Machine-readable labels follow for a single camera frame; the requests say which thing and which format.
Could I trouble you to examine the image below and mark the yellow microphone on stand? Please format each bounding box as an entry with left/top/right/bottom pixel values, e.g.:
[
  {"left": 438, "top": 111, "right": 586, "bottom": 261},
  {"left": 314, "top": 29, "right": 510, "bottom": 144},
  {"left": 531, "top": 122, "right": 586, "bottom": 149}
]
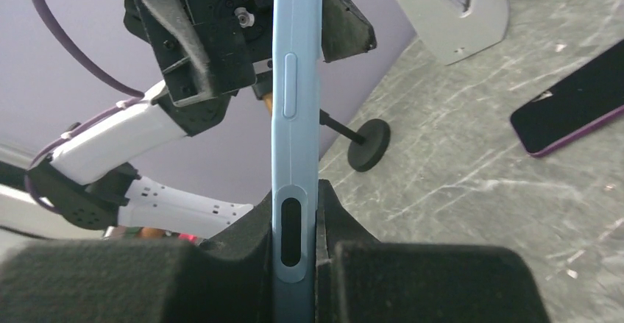
[{"left": 271, "top": 110, "right": 391, "bottom": 176}]

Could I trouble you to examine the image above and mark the white wedge stand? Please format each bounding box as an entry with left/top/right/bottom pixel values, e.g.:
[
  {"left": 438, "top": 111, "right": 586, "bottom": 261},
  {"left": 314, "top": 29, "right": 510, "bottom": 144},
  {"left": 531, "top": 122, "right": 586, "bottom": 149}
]
[{"left": 397, "top": 0, "right": 510, "bottom": 65}]

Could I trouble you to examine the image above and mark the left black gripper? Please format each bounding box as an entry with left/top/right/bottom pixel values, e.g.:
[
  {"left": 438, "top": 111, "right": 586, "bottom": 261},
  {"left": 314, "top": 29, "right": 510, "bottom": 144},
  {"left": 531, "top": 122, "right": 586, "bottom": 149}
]
[{"left": 126, "top": 0, "right": 377, "bottom": 107}]

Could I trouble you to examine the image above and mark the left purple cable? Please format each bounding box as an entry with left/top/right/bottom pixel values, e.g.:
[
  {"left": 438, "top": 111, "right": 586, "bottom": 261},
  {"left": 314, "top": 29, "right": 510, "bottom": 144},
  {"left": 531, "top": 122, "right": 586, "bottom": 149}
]
[{"left": 21, "top": 0, "right": 147, "bottom": 215}]

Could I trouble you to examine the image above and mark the purple black phone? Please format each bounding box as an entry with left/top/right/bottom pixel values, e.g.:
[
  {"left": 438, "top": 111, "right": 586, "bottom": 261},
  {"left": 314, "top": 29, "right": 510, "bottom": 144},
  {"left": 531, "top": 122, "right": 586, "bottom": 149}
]
[{"left": 510, "top": 41, "right": 623, "bottom": 157}]

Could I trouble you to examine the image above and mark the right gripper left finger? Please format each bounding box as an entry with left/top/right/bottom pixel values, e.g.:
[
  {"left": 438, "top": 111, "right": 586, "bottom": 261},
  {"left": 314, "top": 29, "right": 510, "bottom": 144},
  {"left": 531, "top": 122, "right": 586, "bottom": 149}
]
[{"left": 1, "top": 197, "right": 271, "bottom": 322}]

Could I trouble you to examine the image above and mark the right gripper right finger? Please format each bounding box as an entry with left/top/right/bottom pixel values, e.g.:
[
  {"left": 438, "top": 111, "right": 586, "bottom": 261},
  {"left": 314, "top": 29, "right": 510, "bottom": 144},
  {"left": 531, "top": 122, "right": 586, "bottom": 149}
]
[{"left": 316, "top": 180, "right": 550, "bottom": 322}]

